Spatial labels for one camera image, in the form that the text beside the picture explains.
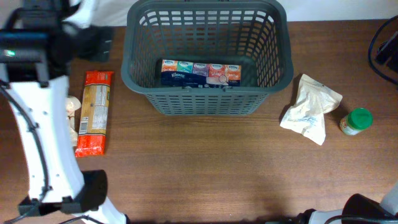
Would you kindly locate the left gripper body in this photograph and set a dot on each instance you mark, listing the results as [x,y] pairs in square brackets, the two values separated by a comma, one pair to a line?
[101,43]

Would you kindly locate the orange pasta package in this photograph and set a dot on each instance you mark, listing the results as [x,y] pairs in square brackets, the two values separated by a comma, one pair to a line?
[94,114]

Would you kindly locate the beige snack bag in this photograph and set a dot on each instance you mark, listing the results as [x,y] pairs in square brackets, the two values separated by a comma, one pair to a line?
[72,105]

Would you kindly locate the blue tissue box pack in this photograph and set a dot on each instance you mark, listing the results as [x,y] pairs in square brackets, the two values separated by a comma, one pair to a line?
[199,75]

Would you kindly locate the grey plastic laundry basket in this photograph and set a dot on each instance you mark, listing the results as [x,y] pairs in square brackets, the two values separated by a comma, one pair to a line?
[251,34]

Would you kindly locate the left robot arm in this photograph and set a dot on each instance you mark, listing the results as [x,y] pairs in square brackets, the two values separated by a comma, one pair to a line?
[38,42]

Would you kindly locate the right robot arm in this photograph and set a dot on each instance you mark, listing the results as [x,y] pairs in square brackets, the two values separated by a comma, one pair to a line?
[357,210]

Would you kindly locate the cream paper pouch right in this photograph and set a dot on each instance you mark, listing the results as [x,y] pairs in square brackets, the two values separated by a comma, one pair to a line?
[306,116]

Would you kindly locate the green lid spice jar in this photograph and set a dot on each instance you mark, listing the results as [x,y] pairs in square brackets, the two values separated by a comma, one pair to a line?
[356,121]

